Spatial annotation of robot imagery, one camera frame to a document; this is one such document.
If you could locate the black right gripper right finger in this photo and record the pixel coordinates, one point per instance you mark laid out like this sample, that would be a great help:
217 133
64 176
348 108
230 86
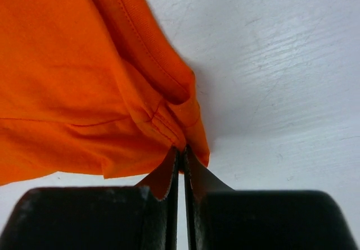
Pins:
199 181

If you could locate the orange t shirt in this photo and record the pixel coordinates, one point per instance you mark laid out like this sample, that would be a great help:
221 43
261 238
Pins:
91 87

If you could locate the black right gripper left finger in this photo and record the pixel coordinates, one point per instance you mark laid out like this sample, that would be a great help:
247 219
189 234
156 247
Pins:
159 228

